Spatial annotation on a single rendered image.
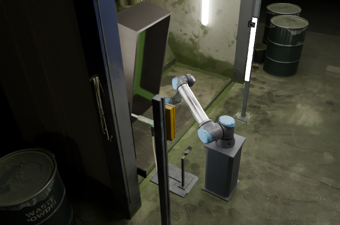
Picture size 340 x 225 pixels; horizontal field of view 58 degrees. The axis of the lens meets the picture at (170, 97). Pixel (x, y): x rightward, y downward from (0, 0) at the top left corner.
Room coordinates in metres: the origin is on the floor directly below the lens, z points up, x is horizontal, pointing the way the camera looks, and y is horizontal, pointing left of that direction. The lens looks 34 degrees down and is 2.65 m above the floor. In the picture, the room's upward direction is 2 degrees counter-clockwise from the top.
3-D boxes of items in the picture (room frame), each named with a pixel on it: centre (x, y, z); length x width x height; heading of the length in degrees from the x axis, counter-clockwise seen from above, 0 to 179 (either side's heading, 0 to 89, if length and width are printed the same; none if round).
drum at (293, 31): (4.58, -1.92, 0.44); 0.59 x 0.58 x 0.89; 160
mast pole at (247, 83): (3.33, -1.01, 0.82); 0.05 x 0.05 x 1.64; 56
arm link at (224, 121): (2.15, -0.50, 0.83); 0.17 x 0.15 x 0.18; 117
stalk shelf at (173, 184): (1.60, -0.01, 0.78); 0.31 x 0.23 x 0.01; 56
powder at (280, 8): (5.22, -2.05, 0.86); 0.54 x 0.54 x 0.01
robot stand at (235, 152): (2.15, -0.51, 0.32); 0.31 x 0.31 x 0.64; 56
